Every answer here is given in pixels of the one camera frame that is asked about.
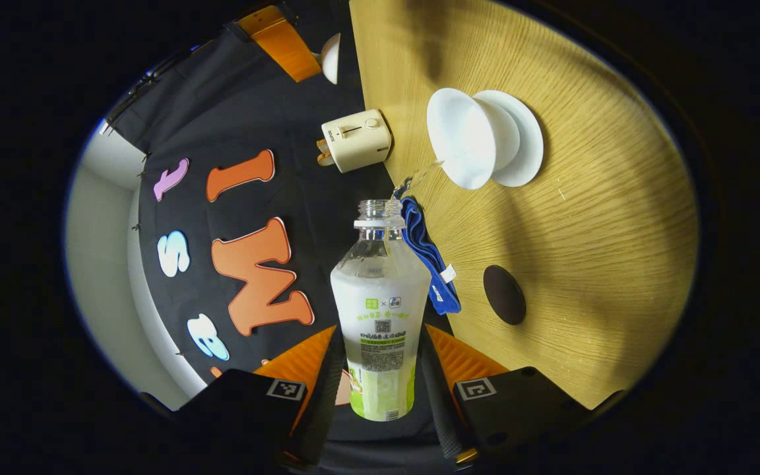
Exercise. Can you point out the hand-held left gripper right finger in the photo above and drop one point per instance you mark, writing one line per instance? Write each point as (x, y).
(439, 409)

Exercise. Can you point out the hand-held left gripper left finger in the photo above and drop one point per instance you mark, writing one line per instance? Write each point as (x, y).
(324, 422)

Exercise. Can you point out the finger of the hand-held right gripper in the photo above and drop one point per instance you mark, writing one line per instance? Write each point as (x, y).
(284, 46)

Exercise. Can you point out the clear water bottle green label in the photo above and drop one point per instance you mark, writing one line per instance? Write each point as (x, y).
(380, 297)

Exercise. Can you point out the dark brown round coaster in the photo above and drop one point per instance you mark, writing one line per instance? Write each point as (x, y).
(504, 294)

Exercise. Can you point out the white porcelain teacup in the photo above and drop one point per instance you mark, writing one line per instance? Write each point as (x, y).
(462, 138)

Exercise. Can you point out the white toaster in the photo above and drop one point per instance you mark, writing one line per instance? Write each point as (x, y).
(357, 140)

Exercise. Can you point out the blue folded towel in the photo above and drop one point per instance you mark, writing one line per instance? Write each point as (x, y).
(429, 257)

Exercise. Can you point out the white saucer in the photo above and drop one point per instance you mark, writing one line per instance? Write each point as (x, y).
(528, 138)

